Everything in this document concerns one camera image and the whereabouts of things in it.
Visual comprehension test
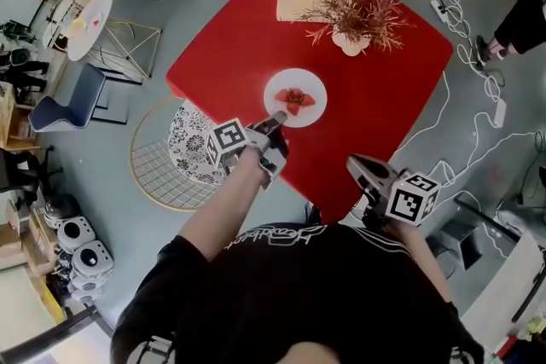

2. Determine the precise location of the dried reddish plant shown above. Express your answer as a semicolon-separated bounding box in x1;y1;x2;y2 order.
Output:
293;0;417;52

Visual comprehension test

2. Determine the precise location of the white round table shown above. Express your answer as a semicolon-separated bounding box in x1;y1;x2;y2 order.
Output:
42;0;163;82

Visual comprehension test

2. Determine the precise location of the white pod backpack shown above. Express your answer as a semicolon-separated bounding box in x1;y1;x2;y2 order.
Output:
57;216;97;252
70;240;114;280
67;276;106;306

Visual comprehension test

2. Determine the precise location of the person's black t-shirt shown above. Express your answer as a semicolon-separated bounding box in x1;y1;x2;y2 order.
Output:
109;223;485;364

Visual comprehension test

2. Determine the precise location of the cream flower-shaped vase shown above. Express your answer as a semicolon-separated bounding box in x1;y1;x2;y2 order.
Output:
331;27;372;57

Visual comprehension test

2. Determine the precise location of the person's right forearm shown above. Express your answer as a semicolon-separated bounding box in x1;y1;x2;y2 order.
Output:
381;219;454;303

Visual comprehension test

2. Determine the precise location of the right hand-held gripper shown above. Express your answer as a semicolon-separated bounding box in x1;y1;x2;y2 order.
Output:
346;154;441;230

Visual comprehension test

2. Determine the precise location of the dark grey pod backpack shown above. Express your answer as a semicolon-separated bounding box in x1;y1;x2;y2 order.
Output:
44;194;82;229

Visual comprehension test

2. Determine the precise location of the white coiled cable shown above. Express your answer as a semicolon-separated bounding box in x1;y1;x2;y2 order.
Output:
443;0;508;129

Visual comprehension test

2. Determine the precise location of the gold wire chair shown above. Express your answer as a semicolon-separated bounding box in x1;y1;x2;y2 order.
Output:
129;95;231;212

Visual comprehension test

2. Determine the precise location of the yellow curved toy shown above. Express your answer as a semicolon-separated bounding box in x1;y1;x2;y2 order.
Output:
70;17;89;38

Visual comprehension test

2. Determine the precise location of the wooden shelf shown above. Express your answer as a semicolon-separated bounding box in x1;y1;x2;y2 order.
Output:
0;80;44;154

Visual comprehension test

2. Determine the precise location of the white power strip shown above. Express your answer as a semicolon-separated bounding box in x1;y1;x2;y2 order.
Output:
430;0;450;23
492;96;508;128

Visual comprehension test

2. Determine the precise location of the red tablecloth table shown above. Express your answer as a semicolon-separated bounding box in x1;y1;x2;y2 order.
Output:
165;0;454;225

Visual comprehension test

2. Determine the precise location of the floral patterned seat cushion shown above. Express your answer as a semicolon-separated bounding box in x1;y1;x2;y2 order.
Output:
168;100;227;187

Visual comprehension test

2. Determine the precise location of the black office chair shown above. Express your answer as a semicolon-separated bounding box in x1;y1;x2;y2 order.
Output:
0;144;65;205

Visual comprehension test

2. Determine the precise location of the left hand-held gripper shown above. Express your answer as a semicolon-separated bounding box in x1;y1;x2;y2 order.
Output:
205;110;291;192

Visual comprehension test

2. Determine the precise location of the white plate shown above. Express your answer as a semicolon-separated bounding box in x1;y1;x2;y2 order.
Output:
263;67;328;129

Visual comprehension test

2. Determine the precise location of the person's left forearm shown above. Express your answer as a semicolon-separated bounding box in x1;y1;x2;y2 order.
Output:
177;147;264;263

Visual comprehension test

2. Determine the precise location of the blue chair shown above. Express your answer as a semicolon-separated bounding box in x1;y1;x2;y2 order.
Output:
27;62;129;133

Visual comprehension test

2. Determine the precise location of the black waste bin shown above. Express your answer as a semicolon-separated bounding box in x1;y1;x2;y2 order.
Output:
426;219;485;272

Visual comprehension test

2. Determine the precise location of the white desk panel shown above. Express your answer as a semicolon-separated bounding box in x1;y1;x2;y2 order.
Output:
459;228;546;350

